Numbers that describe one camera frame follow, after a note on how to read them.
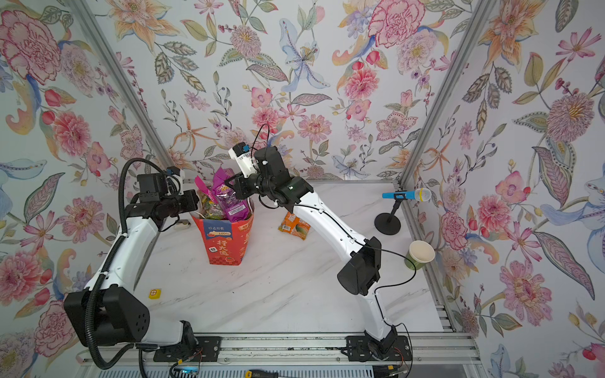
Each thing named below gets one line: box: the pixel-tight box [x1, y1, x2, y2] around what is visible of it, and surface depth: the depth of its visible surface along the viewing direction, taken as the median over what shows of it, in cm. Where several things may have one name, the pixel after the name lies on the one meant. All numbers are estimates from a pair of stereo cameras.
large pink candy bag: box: [194, 175, 223, 220], surface depth 82 cm
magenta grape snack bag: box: [212, 166, 251, 223], surface depth 73 cm
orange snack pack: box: [278, 211, 312, 241], surface depth 103 cm
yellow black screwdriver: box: [244, 369, 279, 378], surface depth 70 cm
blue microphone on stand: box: [374, 187, 432, 235], surface depth 95 cm
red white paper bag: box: [189, 197, 255, 266], surface depth 81 cm
